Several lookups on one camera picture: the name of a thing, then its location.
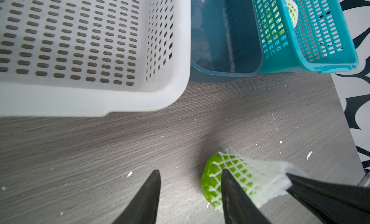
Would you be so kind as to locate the green custard apple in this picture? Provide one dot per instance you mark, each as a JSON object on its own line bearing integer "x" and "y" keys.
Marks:
{"x": 212, "y": 175}

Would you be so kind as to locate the white perforated plastic basket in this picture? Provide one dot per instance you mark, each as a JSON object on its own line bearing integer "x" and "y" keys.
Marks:
{"x": 88, "y": 58}

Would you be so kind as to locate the teal perforated plastic basket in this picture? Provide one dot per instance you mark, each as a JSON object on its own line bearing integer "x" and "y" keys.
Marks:
{"x": 320, "y": 42}

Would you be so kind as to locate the dark blue plastic tub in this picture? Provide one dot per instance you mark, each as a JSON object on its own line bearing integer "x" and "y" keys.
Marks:
{"x": 225, "y": 41}

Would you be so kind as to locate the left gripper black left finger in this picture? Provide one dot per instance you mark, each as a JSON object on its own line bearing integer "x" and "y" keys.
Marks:
{"x": 143, "y": 208}

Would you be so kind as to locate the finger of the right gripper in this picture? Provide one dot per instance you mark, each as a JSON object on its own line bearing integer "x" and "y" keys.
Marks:
{"x": 332, "y": 203}

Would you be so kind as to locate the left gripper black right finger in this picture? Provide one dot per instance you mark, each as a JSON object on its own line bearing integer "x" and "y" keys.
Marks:
{"x": 237, "y": 206}

